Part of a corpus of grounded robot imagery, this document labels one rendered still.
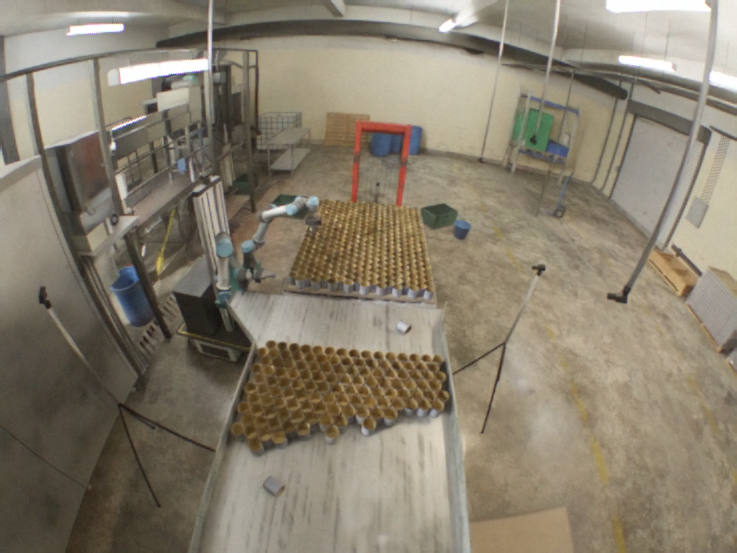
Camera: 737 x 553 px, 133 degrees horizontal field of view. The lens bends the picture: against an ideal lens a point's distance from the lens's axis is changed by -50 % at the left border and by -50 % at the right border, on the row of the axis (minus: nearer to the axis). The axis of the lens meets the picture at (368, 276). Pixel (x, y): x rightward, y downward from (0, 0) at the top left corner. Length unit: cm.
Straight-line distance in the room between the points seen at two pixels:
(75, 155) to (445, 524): 292
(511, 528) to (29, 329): 370
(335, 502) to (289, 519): 23
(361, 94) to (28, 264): 997
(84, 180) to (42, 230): 46
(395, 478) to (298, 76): 1079
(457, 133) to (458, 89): 153
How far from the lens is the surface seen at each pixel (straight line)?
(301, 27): 1029
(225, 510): 163
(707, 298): 777
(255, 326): 216
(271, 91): 1139
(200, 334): 333
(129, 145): 372
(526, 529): 285
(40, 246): 253
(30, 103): 252
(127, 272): 426
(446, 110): 1102
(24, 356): 256
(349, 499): 156
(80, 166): 243
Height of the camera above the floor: 260
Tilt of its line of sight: 37 degrees down
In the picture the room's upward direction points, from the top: 5 degrees clockwise
